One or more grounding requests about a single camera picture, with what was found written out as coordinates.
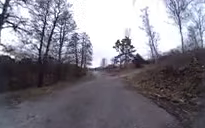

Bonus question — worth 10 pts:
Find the grey asphalt road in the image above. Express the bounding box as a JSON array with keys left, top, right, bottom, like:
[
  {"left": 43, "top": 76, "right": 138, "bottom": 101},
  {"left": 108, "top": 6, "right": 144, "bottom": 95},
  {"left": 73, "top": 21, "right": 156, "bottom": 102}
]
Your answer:
[{"left": 0, "top": 70, "right": 184, "bottom": 128}]

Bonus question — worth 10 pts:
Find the dark wooden fence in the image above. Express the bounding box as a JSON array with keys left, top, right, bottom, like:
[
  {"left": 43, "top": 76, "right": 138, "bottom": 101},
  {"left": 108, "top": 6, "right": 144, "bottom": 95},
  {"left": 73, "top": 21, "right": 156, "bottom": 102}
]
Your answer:
[{"left": 0, "top": 61, "right": 88, "bottom": 95}]

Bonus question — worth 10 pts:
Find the dark building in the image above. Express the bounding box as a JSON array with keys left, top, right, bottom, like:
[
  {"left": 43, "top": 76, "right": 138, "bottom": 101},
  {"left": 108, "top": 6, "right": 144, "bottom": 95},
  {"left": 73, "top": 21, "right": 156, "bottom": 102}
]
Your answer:
[{"left": 131, "top": 53, "right": 150, "bottom": 67}]

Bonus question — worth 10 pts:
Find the grass verge strip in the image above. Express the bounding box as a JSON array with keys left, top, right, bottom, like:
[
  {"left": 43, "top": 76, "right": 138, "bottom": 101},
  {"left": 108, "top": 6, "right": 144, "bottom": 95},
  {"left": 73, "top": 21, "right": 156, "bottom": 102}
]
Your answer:
[{"left": 0, "top": 73, "right": 97, "bottom": 108}]

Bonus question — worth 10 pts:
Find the dark pine tree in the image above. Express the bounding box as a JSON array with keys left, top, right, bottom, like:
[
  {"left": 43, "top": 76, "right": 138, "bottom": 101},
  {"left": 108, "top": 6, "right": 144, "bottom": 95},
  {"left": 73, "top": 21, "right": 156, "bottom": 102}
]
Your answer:
[{"left": 112, "top": 35, "right": 137, "bottom": 68}]

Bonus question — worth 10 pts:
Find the leaf-covered earth bank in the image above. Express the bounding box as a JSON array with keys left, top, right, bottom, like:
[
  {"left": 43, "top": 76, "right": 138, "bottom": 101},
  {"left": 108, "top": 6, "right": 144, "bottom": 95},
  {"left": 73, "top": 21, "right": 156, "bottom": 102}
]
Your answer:
[{"left": 119, "top": 46, "right": 205, "bottom": 128}]

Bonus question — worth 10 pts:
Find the group of bare trees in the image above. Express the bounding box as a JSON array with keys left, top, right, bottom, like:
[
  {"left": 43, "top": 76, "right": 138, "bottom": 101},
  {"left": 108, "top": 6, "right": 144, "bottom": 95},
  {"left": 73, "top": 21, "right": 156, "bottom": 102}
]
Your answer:
[{"left": 138, "top": 0, "right": 205, "bottom": 61}]

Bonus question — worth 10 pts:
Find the row of bare trees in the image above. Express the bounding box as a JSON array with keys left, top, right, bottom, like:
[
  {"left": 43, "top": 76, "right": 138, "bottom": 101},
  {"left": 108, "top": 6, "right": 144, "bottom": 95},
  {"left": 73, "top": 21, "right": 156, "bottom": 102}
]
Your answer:
[{"left": 0, "top": 0, "right": 94, "bottom": 88}]

